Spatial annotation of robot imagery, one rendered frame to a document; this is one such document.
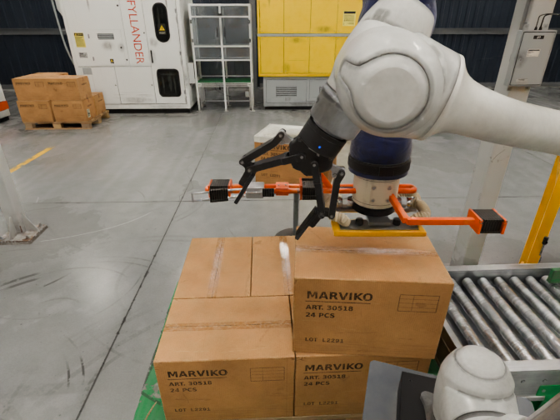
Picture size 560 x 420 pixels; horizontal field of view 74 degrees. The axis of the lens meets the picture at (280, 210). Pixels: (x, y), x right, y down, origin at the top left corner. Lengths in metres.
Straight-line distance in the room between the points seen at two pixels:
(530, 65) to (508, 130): 2.19
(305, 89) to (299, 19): 1.41
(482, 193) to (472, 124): 2.43
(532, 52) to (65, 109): 7.18
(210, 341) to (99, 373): 0.95
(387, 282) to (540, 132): 1.02
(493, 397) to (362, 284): 0.64
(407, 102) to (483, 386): 0.74
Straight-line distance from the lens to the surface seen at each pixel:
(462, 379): 1.00
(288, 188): 1.40
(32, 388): 2.66
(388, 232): 1.41
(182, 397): 1.90
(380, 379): 1.40
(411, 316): 1.61
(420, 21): 0.58
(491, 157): 2.82
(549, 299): 2.39
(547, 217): 2.50
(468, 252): 3.12
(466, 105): 0.46
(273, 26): 8.55
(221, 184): 1.43
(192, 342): 1.79
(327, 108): 0.59
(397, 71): 0.38
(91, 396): 2.47
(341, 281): 1.45
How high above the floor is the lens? 1.82
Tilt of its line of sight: 27 degrees down
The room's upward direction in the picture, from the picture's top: straight up
